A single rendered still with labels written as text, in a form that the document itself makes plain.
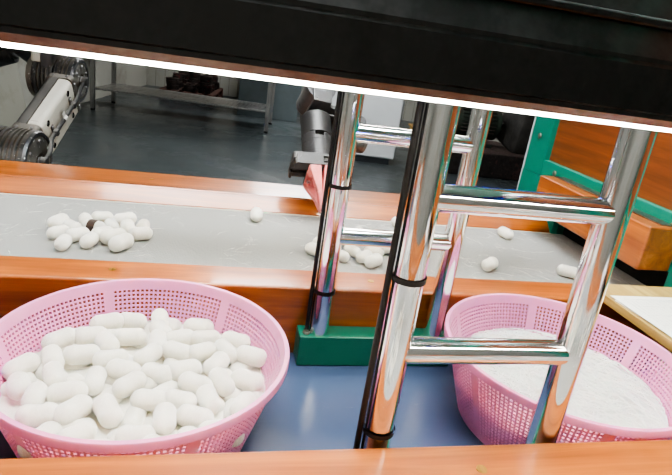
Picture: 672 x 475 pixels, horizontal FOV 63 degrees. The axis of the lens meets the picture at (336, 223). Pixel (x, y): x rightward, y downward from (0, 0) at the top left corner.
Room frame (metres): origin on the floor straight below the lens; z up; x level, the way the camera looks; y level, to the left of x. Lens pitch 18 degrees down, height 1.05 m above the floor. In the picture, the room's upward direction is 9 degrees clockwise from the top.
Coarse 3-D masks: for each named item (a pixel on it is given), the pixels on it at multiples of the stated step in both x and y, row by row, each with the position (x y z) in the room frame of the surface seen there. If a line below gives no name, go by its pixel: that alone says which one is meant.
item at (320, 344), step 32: (352, 96) 0.58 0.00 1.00; (352, 128) 0.58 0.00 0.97; (384, 128) 0.60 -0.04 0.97; (480, 128) 0.62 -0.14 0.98; (352, 160) 0.59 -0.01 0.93; (480, 160) 0.62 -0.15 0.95; (320, 224) 0.59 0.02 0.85; (448, 224) 0.63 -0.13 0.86; (320, 256) 0.59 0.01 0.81; (448, 256) 0.62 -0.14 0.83; (320, 288) 0.58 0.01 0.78; (448, 288) 0.62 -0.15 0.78; (320, 320) 0.58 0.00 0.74; (320, 352) 0.58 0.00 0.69; (352, 352) 0.59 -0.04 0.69
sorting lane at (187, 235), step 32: (0, 224) 0.71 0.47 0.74; (32, 224) 0.73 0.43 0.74; (160, 224) 0.81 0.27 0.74; (192, 224) 0.83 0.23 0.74; (224, 224) 0.85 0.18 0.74; (256, 224) 0.87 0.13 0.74; (288, 224) 0.90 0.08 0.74; (352, 224) 0.95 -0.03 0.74; (384, 224) 0.98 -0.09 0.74; (32, 256) 0.63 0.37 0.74; (64, 256) 0.64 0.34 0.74; (96, 256) 0.66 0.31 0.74; (128, 256) 0.67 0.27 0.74; (160, 256) 0.69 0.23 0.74; (192, 256) 0.70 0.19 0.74; (224, 256) 0.72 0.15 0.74; (256, 256) 0.74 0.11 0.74; (288, 256) 0.75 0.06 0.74; (384, 256) 0.81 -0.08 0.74; (480, 256) 0.88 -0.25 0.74; (512, 256) 0.91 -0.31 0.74; (544, 256) 0.93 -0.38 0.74; (576, 256) 0.96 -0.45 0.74
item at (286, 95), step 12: (240, 84) 6.97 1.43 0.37; (252, 84) 6.98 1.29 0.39; (264, 84) 7.00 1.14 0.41; (276, 84) 7.01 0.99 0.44; (288, 84) 7.02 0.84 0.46; (240, 96) 6.97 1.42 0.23; (252, 96) 6.98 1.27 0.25; (264, 96) 7.00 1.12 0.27; (276, 96) 7.01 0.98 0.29; (288, 96) 7.02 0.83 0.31; (276, 108) 7.01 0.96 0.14; (288, 108) 7.02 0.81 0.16; (288, 120) 7.02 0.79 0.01
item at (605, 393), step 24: (480, 336) 0.62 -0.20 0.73; (504, 336) 0.62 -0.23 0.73; (528, 336) 0.63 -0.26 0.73; (552, 336) 0.64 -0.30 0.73; (600, 360) 0.59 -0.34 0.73; (504, 384) 0.51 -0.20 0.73; (528, 384) 0.51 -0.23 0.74; (576, 384) 0.53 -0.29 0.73; (600, 384) 0.54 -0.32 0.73; (624, 384) 0.54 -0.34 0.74; (576, 408) 0.48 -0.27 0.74; (600, 408) 0.49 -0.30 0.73; (624, 408) 0.50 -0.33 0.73; (648, 408) 0.51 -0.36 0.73
